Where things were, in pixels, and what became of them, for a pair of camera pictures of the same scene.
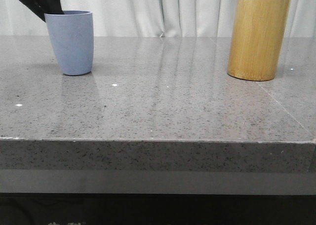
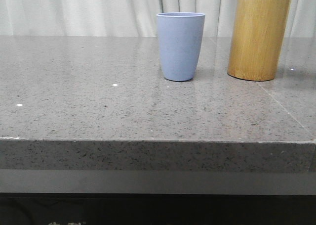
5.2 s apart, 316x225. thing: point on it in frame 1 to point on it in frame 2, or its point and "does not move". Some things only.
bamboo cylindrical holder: x=257 y=33 does not move
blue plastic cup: x=72 y=35 to x=180 y=35
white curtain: x=156 y=12 does not move
